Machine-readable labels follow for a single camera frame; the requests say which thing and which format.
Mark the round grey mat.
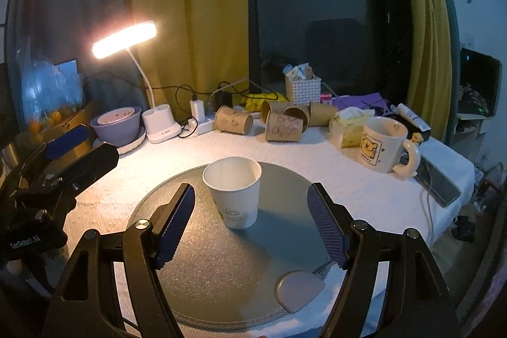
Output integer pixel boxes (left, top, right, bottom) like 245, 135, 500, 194
126, 162, 350, 328

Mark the white tube with black cap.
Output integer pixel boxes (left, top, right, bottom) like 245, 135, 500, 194
394, 103, 432, 132

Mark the purple bowl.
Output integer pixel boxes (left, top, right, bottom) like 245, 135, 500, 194
90, 105, 143, 148

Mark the purple cloth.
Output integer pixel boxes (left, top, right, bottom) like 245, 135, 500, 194
330, 92, 397, 118

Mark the white desk lamp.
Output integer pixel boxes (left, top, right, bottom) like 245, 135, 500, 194
92, 20, 182, 144

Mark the yellow tissue pack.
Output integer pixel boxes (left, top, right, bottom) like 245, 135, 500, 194
329, 106, 377, 149

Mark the black phone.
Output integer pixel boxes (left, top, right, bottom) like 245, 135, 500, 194
415, 155, 462, 208

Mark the white bear print mug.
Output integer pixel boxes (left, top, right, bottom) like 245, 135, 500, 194
360, 117, 421, 179

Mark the yellow curtain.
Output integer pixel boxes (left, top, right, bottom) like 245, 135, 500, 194
121, 0, 255, 118
395, 0, 461, 114

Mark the white power strip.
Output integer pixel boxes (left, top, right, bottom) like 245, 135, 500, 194
180, 112, 263, 137

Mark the black power adapter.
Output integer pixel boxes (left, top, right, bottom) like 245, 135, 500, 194
216, 91, 234, 113

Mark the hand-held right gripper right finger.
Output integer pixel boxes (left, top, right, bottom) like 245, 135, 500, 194
307, 183, 464, 338

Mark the brown paper cup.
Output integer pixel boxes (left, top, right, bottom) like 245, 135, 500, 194
283, 105, 311, 133
215, 105, 254, 136
308, 101, 340, 128
261, 100, 284, 119
265, 110, 304, 143

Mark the white plastic basket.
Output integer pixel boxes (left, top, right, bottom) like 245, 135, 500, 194
285, 75, 323, 104

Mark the pale round device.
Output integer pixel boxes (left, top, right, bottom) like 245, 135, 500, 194
275, 261, 334, 314

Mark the white charger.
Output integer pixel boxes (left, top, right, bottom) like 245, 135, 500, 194
190, 99, 206, 123

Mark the white paper cup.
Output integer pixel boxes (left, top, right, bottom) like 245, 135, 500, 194
202, 158, 262, 230

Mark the white plate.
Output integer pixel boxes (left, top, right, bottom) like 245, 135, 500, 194
93, 125, 147, 156

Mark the yellow packet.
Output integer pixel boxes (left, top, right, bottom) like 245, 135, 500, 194
241, 92, 289, 111

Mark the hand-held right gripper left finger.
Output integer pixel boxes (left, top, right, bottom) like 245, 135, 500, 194
40, 183, 196, 338

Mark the black cable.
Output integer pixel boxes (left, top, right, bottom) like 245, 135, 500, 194
150, 84, 217, 114

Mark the blue glowing box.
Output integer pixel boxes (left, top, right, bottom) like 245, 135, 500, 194
19, 58, 86, 133

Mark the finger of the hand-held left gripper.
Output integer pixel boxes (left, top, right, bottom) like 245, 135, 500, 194
12, 124, 90, 180
24, 142, 120, 204

